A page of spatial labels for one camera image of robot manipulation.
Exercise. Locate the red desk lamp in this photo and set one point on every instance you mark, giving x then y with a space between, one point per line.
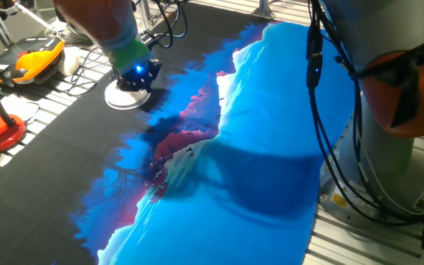
0 136

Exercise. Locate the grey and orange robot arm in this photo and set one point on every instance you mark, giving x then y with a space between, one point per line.
381 29

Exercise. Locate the white round plate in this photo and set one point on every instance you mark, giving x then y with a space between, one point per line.
123 101

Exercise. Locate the slim aluminium post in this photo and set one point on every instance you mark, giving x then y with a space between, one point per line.
145 16

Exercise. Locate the orange and grey teach pendant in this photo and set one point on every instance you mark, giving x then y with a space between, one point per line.
35 60

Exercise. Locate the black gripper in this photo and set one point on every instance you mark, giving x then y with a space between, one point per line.
144 75

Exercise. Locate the blue landscape print desk mat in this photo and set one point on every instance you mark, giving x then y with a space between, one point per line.
252 110

